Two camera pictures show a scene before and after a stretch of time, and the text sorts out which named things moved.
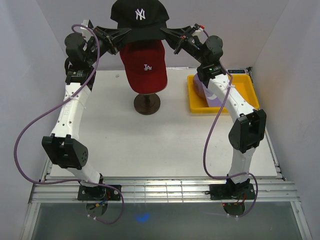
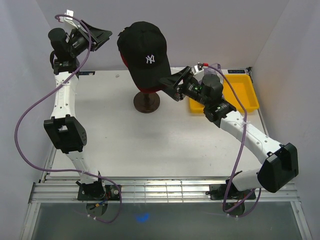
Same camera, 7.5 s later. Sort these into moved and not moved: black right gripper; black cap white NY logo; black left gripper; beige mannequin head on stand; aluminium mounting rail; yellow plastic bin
Moved: black right gripper; black left gripper; black cap white NY logo
Not moved: aluminium mounting rail; yellow plastic bin; beige mannequin head on stand
